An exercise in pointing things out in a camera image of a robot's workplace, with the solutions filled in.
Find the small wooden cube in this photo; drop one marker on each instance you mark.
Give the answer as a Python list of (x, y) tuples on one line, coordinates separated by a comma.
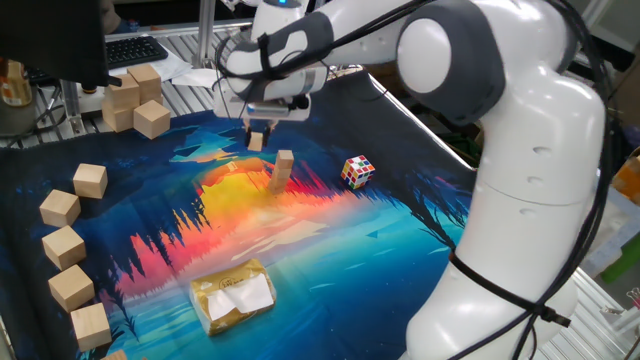
[(279, 182), (276, 190), (255, 142), (285, 159), (282, 172)]

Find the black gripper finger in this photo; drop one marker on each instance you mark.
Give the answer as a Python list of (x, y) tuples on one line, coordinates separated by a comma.
[(267, 134), (248, 136)]

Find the green plastic object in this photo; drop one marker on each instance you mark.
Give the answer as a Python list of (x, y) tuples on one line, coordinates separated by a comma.
[(625, 262)]

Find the folded white paper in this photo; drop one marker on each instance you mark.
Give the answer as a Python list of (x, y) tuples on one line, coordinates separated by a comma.
[(195, 78)]

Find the gold tissue pack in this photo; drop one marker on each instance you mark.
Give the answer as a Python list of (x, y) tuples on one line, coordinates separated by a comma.
[(230, 280)]

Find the black monitor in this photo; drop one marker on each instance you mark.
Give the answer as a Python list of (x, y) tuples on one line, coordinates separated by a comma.
[(50, 35)]

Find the black keyboard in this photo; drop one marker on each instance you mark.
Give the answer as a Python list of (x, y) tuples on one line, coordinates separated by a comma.
[(132, 50)]

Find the silver gripper-mounted camera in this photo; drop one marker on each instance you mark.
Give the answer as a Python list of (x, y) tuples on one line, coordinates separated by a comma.
[(267, 110)]

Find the aluminium frame bar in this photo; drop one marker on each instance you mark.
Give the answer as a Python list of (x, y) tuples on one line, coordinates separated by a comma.
[(204, 35)]

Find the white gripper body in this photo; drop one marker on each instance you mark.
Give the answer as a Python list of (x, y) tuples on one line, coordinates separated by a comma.
[(230, 106)]

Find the small pale wooden piece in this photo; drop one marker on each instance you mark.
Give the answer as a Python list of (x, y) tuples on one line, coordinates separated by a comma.
[(231, 166)]

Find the Rubik's cube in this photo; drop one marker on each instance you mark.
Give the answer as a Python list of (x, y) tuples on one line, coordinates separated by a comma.
[(357, 172)]

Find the colourful landscape print mat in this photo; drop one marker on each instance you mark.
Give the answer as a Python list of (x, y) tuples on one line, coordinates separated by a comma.
[(325, 280)]

